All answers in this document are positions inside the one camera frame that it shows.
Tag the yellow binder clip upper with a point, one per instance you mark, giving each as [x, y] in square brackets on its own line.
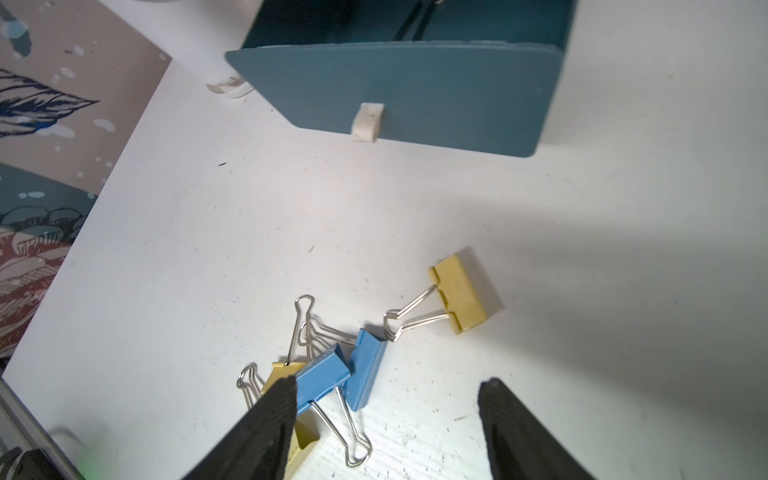
[461, 304]

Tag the teal drawer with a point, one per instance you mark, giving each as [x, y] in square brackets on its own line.
[470, 75]

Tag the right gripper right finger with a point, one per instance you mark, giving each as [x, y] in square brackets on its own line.
[518, 444]

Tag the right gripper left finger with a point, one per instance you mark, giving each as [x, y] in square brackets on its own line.
[257, 447]

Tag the blue binder clip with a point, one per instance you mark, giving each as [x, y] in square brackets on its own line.
[355, 375]
[357, 450]

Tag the yellow binder clip small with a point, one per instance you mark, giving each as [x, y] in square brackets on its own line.
[304, 437]

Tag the white utensil cup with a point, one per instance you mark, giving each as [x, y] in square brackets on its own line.
[232, 89]

